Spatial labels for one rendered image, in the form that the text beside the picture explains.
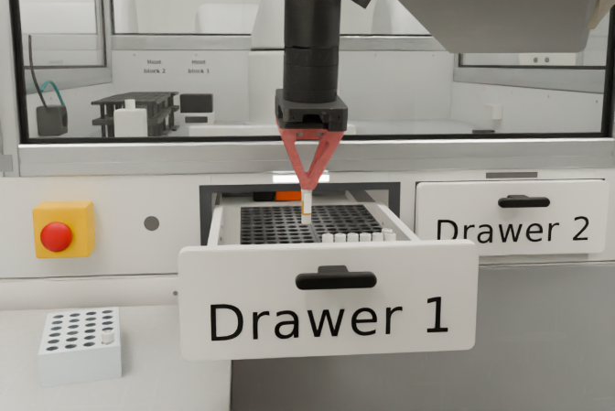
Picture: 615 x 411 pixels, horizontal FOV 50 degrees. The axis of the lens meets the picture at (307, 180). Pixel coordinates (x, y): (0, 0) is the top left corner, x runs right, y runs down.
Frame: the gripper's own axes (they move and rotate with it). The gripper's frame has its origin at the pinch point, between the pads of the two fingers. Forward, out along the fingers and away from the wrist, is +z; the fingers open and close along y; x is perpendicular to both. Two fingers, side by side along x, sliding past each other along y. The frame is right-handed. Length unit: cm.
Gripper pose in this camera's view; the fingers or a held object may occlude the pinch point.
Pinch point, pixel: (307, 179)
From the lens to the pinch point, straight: 72.5
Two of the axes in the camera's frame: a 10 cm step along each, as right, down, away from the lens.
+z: -0.3, 9.5, 3.2
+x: -9.9, 0.1, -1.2
